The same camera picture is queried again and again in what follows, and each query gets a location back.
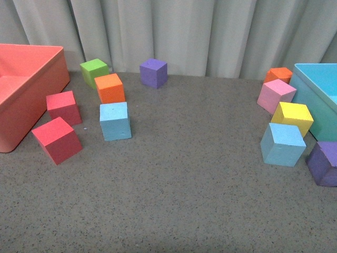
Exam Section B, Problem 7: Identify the light blue cube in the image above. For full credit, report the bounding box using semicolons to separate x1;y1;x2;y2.
260;123;306;167
100;102;132;141

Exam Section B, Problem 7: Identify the purple foam cube back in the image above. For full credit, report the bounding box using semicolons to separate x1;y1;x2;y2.
140;59;168;89

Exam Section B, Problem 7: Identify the purple foam cube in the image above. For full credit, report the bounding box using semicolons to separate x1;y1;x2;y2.
140;59;168;89
306;141;336;187

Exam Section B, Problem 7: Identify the orange foam cube left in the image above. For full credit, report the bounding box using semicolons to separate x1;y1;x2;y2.
94;73;126;104

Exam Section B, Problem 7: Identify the orange foam cube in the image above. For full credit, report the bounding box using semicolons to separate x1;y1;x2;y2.
94;73;126;104
263;67;293;84

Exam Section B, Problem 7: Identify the green foam cube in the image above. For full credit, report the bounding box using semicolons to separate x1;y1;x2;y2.
80;59;110;89

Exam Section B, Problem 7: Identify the white pleated curtain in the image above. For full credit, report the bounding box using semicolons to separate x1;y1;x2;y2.
1;1;336;80

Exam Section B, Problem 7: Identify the red foam cube rear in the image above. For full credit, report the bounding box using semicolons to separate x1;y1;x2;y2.
46;91;82;126

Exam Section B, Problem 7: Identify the red foam cube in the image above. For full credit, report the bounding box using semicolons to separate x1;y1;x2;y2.
32;117;82;165
46;91;82;126

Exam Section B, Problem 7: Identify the pink foam cube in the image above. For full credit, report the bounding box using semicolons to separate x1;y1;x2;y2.
257;79;297;114

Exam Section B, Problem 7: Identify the red foam cube front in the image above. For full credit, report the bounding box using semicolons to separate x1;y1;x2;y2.
32;117;82;165

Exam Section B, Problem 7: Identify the yellow foam cube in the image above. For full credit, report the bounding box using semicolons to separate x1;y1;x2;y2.
271;102;314;137

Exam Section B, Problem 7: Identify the orange foam cube right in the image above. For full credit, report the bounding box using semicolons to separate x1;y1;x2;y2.
263;67;293;84

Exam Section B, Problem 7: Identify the coral plastic bin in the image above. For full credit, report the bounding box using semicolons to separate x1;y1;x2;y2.
1;44;70;153

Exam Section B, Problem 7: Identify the light blue plastic bin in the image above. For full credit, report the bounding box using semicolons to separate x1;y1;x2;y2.
290;63;336;141

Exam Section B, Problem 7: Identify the purple foam cube front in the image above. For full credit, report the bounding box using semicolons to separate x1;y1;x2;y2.
306;141;336;187

